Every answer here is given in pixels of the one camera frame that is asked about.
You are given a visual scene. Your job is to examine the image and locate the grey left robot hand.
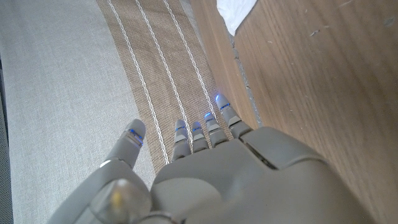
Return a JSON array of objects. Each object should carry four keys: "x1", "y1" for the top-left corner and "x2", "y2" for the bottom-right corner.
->
[{"x1": 46, "y1": 93, "x2": 377, "y2": 224}]

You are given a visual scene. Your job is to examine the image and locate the white cloth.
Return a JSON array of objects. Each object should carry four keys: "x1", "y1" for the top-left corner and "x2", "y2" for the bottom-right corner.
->
[{"x1": 216, "y1": 0, "x2": 258, "y2": 37}]

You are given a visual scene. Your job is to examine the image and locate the beige striped curtain backdrop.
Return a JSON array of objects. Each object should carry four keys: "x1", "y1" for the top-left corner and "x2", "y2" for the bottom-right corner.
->
[{"x1": 0, "y1": 0, "x2": 261, "y2": 224}]

